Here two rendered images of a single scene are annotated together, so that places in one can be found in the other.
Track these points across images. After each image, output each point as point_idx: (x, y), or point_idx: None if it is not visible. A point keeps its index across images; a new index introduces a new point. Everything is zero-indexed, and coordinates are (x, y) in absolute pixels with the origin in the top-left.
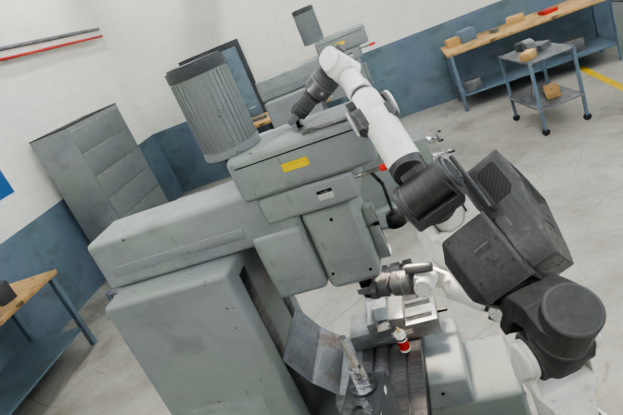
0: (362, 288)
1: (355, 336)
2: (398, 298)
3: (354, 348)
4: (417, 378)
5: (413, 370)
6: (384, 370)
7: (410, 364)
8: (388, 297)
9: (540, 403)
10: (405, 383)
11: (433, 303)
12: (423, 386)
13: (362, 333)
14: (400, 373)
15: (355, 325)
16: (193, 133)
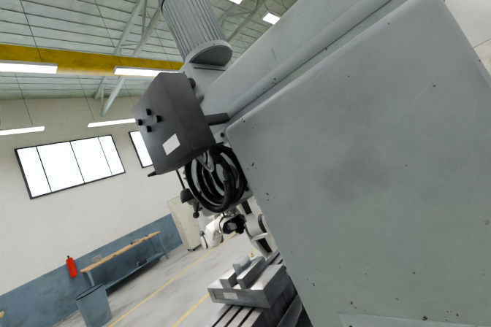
0: (241, 217)
1: (278, 264)
2: (225, 274)
3: (288, 276)
4: (272, 255)
5: (270, 260)
6: (283, 263)
7: (268, 264)
8: (227, 277)
9: (253, 206)
10: (280, 254)
11: (216, 279)
12: (275, 252)
13: (271, 266)
14: (277, 259)
15: (269, 274)
16: (221, 28)
